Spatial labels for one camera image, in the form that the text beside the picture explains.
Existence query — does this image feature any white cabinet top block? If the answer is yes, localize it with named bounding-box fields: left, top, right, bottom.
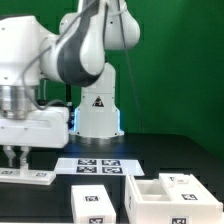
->
left=71, top=185, right=116, bottom=224

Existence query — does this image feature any white marker sheet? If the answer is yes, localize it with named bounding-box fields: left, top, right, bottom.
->
left=55, top=158, right=144, bottom=176

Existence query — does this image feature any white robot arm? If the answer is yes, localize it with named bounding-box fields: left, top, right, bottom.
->
left=0, top=0, right=140, bottom=121

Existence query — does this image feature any white cabinet body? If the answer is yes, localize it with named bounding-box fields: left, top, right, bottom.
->
left=124, top=175, right=224, bottom=224

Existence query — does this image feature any white door panel with knob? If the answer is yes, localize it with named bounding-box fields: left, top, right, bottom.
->
left=0, top=165, right=56, bottom=185

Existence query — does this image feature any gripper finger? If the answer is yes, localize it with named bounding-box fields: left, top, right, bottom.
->
left=20, top=146, right=30, bottom=167
left=3, top=145, right=15, bottom=167

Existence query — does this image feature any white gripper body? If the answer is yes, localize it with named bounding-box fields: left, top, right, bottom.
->
left=0, top=107, right=69, bottom=148

